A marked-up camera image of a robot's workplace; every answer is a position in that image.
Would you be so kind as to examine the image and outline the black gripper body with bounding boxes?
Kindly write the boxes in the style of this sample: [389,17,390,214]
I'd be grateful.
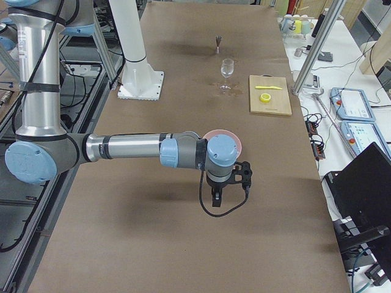
[206,178,234,195]

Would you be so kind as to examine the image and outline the steel jigger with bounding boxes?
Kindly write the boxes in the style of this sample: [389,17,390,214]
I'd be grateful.
[215,35,222,54]

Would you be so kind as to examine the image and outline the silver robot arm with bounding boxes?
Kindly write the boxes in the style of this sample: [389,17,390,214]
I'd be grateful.
[5,1,244,207]

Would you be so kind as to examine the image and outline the clear wine glass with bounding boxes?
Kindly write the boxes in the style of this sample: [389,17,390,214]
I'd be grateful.
[220,58,235,91]

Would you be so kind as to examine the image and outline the pink bowl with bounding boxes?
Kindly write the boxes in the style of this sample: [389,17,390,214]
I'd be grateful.
[203,129,242,157]

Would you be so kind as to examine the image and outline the yellow lemon slice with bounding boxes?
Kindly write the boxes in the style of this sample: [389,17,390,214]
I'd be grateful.
[260,93,271,103]

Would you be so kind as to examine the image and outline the bamboo cutting board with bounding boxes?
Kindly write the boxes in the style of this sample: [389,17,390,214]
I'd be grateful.
[249,75,292,116]

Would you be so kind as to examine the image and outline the yellow plastic knife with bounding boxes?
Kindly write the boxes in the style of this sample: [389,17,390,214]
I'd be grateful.
[255,85,283,90]

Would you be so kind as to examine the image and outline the lower teach pendant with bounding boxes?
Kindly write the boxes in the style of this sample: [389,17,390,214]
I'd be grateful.
[340,120,390,157]

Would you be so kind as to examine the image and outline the teach pendant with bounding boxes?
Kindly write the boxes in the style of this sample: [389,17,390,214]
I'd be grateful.
[340,120,390,157]
[330,87,376,122]

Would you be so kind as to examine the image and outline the upper teach pendant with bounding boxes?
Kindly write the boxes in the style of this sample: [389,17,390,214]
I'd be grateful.
[330,87,376,122]

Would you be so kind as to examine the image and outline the yellow plastic cup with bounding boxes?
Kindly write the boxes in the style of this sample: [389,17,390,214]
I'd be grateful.
[293,20,302,34]

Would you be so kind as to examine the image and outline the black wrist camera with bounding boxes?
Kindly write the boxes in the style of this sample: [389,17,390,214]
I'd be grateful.
[233,161,252,189]

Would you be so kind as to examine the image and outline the black camera cable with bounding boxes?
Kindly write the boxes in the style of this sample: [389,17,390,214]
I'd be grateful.
[198,170,251,218]

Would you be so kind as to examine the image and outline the white mounting pedestal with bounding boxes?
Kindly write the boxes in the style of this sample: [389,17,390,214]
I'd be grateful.
[109,0,164,101]

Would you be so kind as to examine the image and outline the aluminium frame post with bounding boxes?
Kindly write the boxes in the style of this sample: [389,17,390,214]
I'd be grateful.
[292,0,346,96]

